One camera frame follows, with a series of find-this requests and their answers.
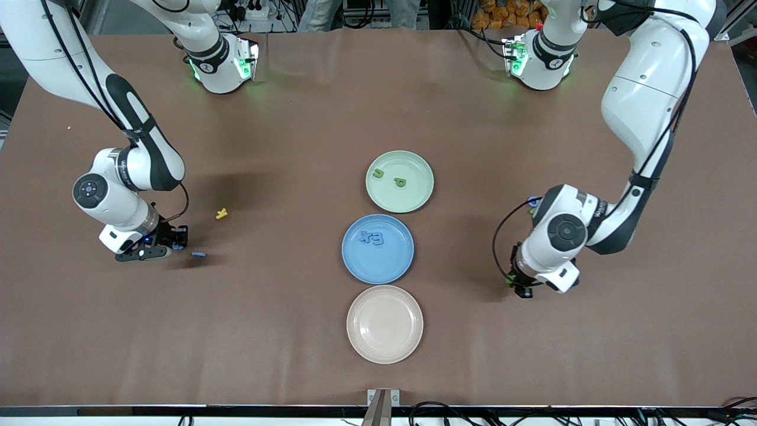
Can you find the pale green round plate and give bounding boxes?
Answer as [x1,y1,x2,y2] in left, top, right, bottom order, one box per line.
[365,150,435,214]

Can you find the blue round plate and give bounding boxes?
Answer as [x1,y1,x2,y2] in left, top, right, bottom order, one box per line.
[342,214,415,285]

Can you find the beige round plate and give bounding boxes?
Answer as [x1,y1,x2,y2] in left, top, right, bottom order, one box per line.
[347,285,424,364]

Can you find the brown table cover sheet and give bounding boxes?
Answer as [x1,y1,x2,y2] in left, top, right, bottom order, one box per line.
[0,30,757,408]

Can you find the white power strip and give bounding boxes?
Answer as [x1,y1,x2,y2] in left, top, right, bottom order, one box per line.
[228,0,271,21]

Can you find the orange snack bags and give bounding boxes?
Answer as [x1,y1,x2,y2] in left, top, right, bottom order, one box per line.
[471,0,548,30]

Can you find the person in blue jeans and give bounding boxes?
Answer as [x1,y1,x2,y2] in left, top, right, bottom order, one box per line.
[296,0,422,31]

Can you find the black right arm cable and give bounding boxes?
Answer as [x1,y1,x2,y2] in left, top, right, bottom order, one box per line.
[40,0,190,224]

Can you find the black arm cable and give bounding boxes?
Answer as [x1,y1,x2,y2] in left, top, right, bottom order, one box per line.
[40,0,190,224]
[492,0,698,286]

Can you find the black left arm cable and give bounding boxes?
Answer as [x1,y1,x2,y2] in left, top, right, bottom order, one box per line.
[492,0,698,286]

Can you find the grey metal camera mount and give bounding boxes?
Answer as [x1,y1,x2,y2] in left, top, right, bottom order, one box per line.
[362,388,400,426]

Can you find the aluminium frame profile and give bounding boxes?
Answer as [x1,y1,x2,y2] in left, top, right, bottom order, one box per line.
[716,0,757,43]

